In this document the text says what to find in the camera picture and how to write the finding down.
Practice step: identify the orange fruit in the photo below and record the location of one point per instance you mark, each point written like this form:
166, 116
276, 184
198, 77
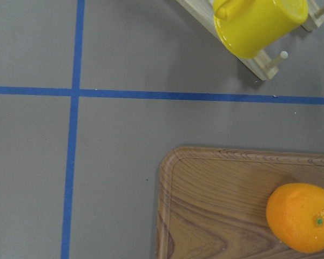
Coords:
295, 215

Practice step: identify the wooden cutting board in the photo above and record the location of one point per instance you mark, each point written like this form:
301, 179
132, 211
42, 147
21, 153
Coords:
211, 201

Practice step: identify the wooden drying rack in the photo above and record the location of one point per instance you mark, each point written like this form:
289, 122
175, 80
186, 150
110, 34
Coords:
262, 65

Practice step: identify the yellow mug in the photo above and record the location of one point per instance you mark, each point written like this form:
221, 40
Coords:
246, 27

